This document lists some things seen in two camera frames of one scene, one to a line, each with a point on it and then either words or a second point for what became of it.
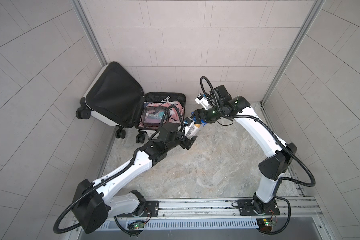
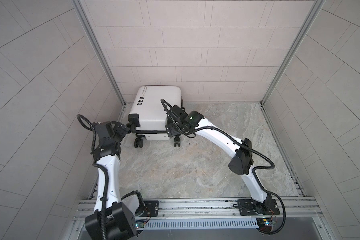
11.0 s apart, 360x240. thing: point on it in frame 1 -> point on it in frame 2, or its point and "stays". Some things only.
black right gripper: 199,115 -> 170,129
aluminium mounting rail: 305,209 stays
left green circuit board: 136,226 stays
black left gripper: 189,143 -> 120,132
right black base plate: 246,208 stays
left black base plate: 151,210 stays
